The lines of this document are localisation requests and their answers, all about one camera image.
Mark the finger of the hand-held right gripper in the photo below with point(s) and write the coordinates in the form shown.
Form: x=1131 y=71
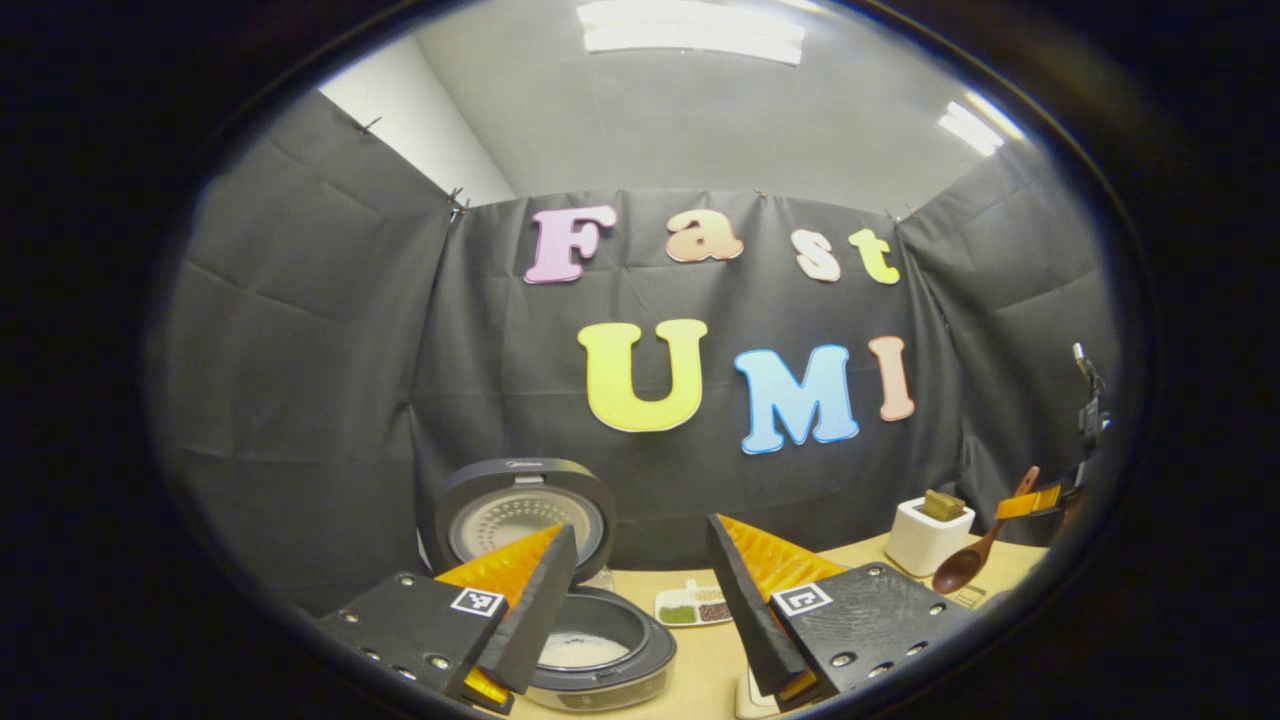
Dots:
x=1030 y=500

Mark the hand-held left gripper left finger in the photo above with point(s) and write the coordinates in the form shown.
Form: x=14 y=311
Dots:
x=530 y=625

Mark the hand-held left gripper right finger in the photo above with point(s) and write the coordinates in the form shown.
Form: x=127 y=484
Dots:
x=750 y=620

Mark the white rice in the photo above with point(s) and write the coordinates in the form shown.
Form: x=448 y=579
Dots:
x=580 y=650

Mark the brown wooden spoon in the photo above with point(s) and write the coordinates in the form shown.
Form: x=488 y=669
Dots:
x=958 y=572

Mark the white chopstick holder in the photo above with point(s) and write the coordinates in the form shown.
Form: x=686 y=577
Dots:
x=925 y=543

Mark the grey rice cooker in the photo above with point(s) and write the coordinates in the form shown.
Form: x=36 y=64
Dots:
x=590 y=480

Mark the white divided grain dish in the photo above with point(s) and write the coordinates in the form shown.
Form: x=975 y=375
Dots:
x=690 y=610

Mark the small ceiling light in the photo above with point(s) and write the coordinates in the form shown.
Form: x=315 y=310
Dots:
x=970 y=128

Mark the long ceiling light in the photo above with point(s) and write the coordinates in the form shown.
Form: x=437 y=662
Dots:
x=690 y=30

